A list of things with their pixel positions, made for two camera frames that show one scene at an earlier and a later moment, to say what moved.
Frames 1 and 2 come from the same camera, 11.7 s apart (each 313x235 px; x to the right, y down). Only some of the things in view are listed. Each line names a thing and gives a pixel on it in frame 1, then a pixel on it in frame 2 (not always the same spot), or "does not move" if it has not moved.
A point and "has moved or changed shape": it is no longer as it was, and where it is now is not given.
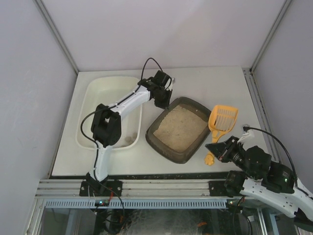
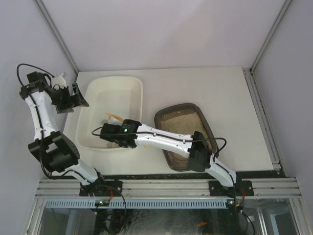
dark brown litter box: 179,131 has moved or changed shape
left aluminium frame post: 40,5 does not move
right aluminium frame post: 285,7 does not move
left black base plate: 93,188 does not move
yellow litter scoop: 221,118 has moved or changed shape
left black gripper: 162,95 -> 69,101
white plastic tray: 101,91 does not move
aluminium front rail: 72,187 does not move
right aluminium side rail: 269,138 does not move
